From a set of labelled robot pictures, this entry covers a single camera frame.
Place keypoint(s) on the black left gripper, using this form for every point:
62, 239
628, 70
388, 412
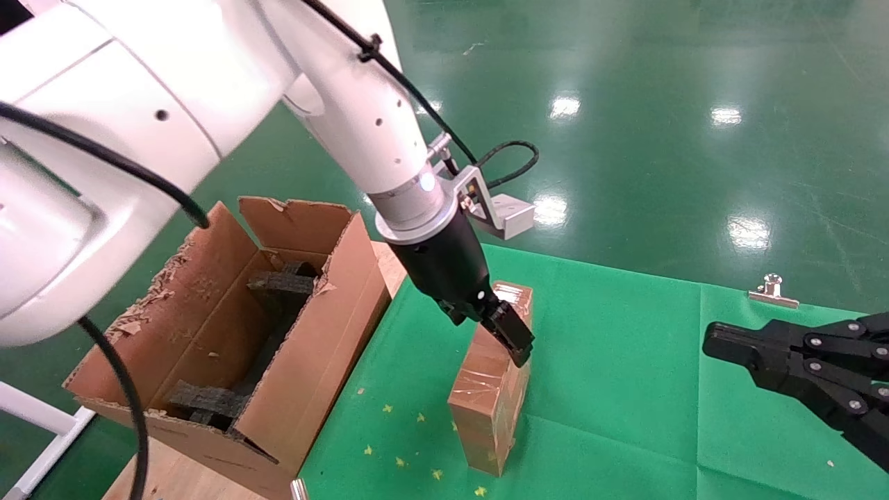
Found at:
444, 271

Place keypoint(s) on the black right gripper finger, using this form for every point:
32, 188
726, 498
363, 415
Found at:
833, 340
833, 396

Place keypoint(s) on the small taped cardboard box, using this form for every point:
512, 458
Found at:
486, 410

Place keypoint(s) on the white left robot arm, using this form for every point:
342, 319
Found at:
139, 104

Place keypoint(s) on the large open cardboard carton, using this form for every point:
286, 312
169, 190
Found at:
333, 333

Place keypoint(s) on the green tablecloth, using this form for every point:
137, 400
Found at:
625, 389

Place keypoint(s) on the black foam insert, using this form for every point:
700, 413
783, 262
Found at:
281, 285
208, 401

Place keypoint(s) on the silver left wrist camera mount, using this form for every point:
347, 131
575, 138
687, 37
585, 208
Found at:
510, 215

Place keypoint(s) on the white metal floor frame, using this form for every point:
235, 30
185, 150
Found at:
48, 413

